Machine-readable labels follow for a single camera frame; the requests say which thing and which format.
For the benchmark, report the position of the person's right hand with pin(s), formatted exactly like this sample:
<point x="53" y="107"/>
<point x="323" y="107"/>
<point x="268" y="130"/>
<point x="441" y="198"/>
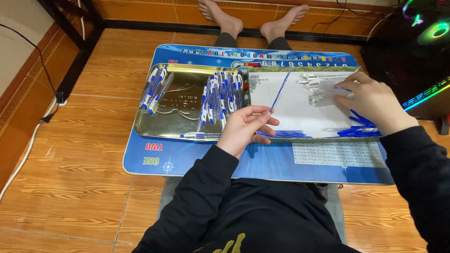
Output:
<point x="381" y="105"/>

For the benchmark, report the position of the person's left hand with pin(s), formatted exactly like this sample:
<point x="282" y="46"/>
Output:
<point x="237" y="131"/>

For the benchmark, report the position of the person's right fingers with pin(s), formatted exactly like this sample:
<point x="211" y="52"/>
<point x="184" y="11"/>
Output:
<point x="349" y="86"/>

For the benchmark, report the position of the blue pen refill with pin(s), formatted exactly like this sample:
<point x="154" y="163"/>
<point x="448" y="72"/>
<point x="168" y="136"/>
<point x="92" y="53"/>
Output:
<point x="281" y="89"/>

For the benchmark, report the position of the heap of clear pen barrels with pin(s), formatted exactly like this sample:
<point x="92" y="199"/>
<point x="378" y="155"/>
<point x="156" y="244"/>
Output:
<point x="321" y="96"/>

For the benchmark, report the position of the heap of white pen buttons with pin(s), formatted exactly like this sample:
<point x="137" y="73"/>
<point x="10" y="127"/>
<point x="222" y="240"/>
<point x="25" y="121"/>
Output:
<point x="311" y="80"/>

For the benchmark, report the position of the heap of blue clips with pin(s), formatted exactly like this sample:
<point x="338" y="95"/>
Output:
<point x="362" y="128"/>

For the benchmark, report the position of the clear pen barrel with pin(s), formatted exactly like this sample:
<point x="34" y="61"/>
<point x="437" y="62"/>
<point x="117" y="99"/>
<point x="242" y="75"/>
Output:
<point x="334" y="129"/>

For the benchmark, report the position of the white cardboard box tray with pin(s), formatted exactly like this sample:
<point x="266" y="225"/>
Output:
<point x="295" y="109"/>

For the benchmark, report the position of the black computer with lit fans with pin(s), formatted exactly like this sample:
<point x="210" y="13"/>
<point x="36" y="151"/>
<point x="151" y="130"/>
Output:
<point x="407" y="38"/>

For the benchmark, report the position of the heap of blue refills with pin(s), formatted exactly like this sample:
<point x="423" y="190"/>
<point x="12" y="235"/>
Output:
<point x="286" y="134"/>

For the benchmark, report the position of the black device with light strip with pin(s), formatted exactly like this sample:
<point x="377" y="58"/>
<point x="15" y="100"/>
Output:
<point x="430" y="102"/>

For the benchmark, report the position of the person's grey trousers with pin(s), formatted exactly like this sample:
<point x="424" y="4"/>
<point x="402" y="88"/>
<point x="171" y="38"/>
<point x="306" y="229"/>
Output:
<point x="277" y="44"/>

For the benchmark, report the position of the person's right foot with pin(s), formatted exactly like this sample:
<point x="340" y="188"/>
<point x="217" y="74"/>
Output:
<point x="281" y="24"/>

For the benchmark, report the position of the person's foot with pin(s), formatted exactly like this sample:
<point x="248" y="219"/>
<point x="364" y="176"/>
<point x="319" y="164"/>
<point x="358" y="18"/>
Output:
<point x="281" y="24"/>
<point x="223" y="15"/>

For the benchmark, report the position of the heap of small metal springs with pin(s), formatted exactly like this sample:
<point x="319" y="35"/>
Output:
<point x="255" y="82"/>

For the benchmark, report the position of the large pile of assembled pens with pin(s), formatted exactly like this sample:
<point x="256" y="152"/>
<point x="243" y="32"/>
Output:
<point x="221" y="96"/>

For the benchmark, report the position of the person's left foot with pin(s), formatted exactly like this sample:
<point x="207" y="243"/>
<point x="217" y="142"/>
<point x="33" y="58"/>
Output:
<point x="223" y="15"/>

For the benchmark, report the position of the person's black sweater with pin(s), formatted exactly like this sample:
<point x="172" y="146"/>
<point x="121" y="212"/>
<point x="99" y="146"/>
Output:
<point x="274" y="218"/>

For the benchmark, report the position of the single blue white pen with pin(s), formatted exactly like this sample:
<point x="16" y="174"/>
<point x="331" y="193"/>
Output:
<point x="198" y="135"/>

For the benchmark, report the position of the gold metal tray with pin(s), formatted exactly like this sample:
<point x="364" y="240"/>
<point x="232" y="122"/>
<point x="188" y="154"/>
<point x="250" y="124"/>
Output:
<point x="182" y="105"/>

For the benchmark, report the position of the blue printed lap table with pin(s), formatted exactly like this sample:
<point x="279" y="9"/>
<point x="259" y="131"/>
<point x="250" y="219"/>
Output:
<point x="197" y="158"/>

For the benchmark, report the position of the small pile of assembled pens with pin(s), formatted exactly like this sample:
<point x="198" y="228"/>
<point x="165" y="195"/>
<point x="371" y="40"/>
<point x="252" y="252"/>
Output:
<point x="154" y="91"/>

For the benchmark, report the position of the black furniture frame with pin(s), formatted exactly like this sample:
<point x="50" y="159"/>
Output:
<point x="79" y="45"/>

